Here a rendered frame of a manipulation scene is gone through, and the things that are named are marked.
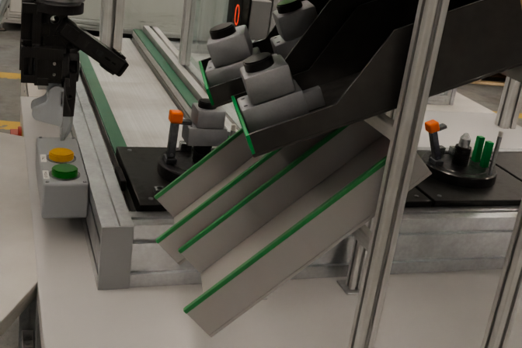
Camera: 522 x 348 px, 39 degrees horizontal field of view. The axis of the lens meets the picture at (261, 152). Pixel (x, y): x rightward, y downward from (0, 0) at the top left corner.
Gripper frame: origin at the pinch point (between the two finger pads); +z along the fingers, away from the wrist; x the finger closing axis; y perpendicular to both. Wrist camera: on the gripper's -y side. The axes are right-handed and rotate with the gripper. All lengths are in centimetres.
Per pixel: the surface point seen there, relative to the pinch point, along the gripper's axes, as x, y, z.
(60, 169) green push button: 0.7, 0.7, 6.0
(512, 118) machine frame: -59, -131, 14
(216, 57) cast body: 31.2, -13.0, -20.7
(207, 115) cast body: 3.7, -21.0, -4.6
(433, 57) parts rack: 55, -26, -27
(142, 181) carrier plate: 4.9, -11.3, 6.2
